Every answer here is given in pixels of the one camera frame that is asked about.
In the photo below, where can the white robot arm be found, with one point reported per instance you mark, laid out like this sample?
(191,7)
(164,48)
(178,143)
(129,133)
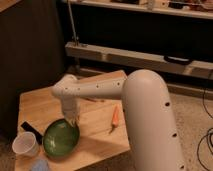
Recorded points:
(148,114)

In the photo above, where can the grey metal beam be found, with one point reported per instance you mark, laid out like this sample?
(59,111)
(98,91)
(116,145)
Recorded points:
(137,59)

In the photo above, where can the clear plastic measuring cup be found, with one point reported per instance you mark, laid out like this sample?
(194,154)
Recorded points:
(25,144)

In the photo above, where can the green ceramic bowl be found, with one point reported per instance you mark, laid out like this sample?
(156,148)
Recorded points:
(60,138)

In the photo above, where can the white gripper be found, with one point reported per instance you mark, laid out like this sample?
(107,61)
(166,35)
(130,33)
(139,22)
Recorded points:
(70,110)

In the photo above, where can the wooden table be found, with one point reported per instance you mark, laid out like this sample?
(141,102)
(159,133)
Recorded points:
(39,108)

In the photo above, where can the orange carrot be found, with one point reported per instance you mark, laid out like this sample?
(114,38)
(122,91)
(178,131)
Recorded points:
(115,119)

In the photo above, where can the black handle on beam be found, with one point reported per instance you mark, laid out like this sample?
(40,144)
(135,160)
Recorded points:
(177,61)

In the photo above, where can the black rectangular bar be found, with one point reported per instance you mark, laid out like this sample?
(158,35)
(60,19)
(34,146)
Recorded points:
(27,127)

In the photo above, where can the upper shelf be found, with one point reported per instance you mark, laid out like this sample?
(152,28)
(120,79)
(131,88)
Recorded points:
(148,6)

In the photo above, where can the blue sponge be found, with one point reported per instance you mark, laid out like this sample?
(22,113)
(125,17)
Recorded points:
(40,165)

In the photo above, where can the metal pole stand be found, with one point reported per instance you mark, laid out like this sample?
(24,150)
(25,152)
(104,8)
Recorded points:
(75,37)

